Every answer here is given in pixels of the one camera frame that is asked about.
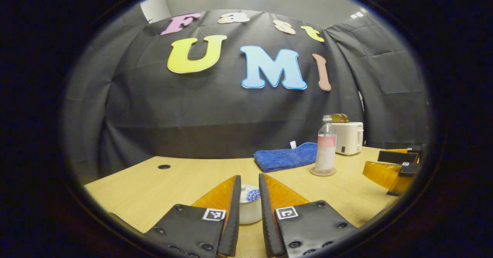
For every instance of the round brown coaster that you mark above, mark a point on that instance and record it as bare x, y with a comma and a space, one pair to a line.
322, 173

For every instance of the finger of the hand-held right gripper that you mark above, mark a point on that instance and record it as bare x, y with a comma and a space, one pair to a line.
409, 169
396, 157

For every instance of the white teacup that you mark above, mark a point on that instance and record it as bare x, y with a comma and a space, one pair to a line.
249, 213

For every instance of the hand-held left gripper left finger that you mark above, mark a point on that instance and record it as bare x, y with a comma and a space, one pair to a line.
233, 219

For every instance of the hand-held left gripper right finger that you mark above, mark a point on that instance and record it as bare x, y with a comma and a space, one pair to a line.
267, 219

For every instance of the small ceiling light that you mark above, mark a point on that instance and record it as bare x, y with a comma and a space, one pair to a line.
359, 13

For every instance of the brown toast slice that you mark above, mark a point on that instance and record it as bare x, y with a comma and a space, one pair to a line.
336, 118
345, 118

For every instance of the blue folded towel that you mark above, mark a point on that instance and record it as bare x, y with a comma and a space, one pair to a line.
283, 158

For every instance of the black backdrop cloth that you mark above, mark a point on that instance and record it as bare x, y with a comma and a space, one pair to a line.
215, 111

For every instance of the white toaster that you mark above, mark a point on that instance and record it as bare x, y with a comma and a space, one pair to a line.
349, 138

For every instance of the clear plastic water bottle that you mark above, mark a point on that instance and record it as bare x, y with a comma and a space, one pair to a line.
326, 150

